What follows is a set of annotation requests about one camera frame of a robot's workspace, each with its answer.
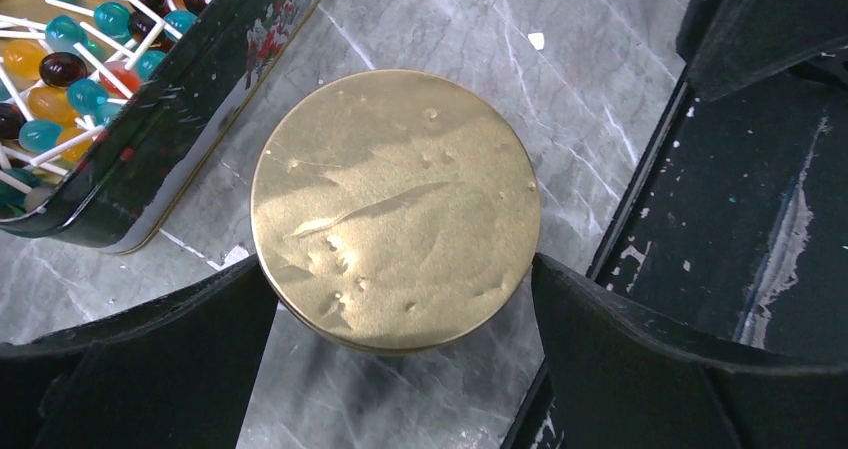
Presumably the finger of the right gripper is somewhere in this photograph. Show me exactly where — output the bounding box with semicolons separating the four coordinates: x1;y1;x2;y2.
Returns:
676;0;847;101

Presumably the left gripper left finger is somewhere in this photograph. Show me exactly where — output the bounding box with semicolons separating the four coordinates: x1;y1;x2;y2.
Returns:
1;256;278;448

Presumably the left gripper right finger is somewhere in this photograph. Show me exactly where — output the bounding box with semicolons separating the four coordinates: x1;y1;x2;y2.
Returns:
531;254;847;448

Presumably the gold square candy tin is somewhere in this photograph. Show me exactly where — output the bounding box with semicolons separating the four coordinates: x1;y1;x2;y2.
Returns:
0;0;336;256

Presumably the gold round jar lid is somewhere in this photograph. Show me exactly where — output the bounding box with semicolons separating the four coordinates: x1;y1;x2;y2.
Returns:
250;69;541;355

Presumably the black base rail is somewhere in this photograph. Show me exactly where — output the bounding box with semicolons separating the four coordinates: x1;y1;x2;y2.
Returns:
507;73;847;448

